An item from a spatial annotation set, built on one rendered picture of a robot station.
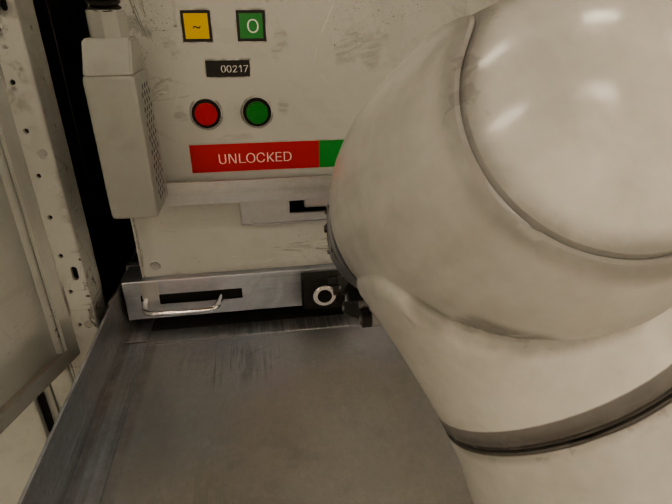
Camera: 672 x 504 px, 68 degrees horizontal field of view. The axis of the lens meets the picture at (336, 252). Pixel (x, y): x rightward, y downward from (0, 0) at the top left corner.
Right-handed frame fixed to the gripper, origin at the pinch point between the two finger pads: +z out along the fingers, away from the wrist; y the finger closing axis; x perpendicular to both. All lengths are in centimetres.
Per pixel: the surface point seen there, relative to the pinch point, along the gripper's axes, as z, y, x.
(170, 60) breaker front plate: 6.0, -23.4, -17.1
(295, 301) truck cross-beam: 21.3, 5.4, -4.2
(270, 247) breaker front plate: 18.2, -2.4, -7.3
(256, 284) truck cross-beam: 19.6, 2.5, -9.6
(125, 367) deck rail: 15.2, 11.6, -26.3
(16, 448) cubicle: 25, 23, -44
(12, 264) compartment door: 11.1, -1.9, -36.9
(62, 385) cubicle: 22.8, 14.2, -36.7
